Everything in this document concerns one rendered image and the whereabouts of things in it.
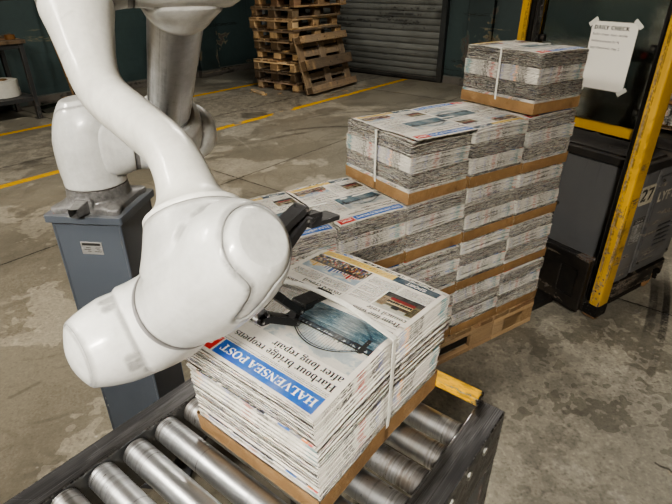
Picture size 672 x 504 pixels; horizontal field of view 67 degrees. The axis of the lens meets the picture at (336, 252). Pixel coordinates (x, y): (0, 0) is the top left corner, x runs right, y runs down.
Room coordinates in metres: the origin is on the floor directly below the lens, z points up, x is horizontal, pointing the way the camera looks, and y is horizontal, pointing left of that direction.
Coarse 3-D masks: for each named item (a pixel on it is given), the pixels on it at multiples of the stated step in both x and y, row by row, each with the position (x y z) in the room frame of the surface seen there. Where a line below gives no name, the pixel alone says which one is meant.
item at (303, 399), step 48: (240, 336) 0.63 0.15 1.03; (288, 336) 0.63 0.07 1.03; (336, 336) 0.63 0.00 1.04; (240, 384) 0.56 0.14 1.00; (288, 384) 0.53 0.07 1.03; (336, 384) 0.53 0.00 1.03; (240, 432) 0.60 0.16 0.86; (288, 432) 0.51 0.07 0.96; (336, 432) 0.51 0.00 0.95; (336, 480) 0.52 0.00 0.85
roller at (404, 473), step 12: (384, 444) 0.63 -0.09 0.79; (372, 456) 0.61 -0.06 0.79; (384, 456) 0.60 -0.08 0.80; (396, 456) 0.60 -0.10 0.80; (372, 468) 0.60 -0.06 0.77; (384, 468) 0.59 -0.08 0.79; (396, 468) 0.58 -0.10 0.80; (408, 468) 0.58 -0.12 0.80; (420, 468) 0.58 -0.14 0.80; (396, 480) 0.57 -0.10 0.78; (408, 480) 0.56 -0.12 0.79; (420, 480) 0.56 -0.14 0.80; (408, 492) 0.55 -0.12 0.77
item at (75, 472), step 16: (192, 384) 0.78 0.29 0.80; (160, 400) 0.73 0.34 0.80; (176, 400) 0.73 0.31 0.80; (144, 416) 0.69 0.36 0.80; (160, 416) 0.69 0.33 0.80; (176, 416) 0.71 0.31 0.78; (112, 432) 0.65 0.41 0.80; (128, 432) 0.65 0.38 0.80; (144, 432) 0.65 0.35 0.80; (96, 448) 0.62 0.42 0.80; (112, 448) 0.62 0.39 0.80; (160, 448) 0.67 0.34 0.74; (64, 464) 0.58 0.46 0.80; (80, 464) 0.58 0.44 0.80; (96, 464) 0.58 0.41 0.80; (48, 480) 0.55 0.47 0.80; (64, 480) 0.55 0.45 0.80; (80, 480) 0.56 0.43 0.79; (16, 496) 0.52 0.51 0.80; (32, 496) 0.52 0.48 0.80; (48, 496) 0.52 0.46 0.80; (96, 496) 0.57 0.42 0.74
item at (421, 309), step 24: (312, 264) 0.86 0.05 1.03; (336, 264) 0.86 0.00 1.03; (360, 264) 0.87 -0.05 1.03; (336, 288) 0.77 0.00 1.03; (360, 288) 0.77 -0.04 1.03; (384, 288) 0.78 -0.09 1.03; (408, 288) 0.78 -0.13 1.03; (432, 288) 0.79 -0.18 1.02; (384, 312) 0.70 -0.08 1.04; (408, 312) 0.70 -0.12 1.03; (432, 312) 0.72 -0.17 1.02; (408, 336) 0.66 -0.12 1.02; (432, 336) 0.73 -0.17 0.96; (408, 360) 0.67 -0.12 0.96; (432, 360) 0.75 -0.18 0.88; (408, 384) 0.68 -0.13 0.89
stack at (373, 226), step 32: (288, 192) 1.76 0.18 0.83; (320, 192) 1.75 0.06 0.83; (352, 192) 1.75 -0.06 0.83; (480, 192) 1.82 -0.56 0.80; (512, 192) 1.92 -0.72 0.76; (352, 224) 1.49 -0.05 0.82; (384, 224) 1.56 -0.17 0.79; (416, 224) 1.65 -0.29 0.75; (448, 224) 1.73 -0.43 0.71; (480, 224) 1.83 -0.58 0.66; (384, 256) 1.56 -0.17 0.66; (448, 256) 1.73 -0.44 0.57; (480, 256) 1.85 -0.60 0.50; (480, 288) 1.86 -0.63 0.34; (448, 320) 1.77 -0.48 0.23; (448, 352) 1.81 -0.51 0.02
